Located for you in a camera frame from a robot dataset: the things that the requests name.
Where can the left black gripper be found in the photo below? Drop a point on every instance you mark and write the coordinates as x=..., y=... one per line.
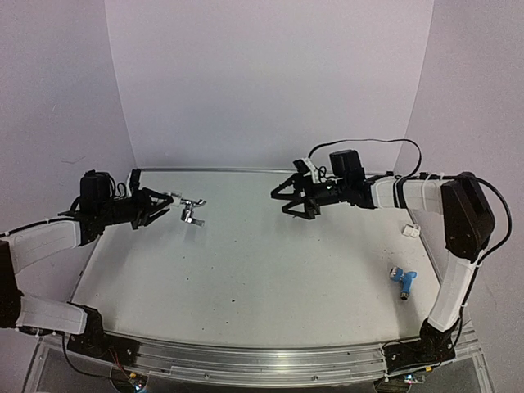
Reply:
x=142, y=205

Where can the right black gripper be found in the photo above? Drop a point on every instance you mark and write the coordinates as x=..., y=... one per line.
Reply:
x=295, y=180

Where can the white pipe elbow fitting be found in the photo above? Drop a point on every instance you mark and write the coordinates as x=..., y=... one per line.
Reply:
x=176, y=198

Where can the chrome water faucet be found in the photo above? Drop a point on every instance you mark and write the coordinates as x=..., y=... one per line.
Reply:
x=188, y=211

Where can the small white pipe fitting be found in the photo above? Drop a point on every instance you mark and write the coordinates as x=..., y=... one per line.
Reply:
x=411, y=230

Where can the blue water faucet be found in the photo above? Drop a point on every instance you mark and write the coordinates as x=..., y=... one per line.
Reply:
x=405, y=279

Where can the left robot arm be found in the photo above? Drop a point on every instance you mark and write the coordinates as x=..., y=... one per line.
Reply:
x=102, y=202

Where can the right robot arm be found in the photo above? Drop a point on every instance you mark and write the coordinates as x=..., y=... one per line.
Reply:
x=459, y=200

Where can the left circuit board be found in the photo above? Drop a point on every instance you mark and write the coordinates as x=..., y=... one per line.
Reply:
x=126, y=381

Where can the circuit board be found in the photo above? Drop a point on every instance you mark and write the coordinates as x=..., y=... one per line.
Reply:
x=417, y=376
x=126, y=381

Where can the right circuit board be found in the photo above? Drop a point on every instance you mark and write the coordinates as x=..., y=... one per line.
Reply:
x=417, y=376

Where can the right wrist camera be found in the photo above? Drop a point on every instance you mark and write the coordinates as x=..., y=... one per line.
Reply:
x=306, y=167

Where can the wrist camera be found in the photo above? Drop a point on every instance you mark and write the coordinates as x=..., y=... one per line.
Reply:
x=133, y=182
x=306, y=167

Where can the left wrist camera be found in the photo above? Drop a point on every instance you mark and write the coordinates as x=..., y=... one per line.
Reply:
x=133, y=182

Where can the aluminium front rail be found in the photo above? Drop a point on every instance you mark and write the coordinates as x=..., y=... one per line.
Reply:
x=259, y=367

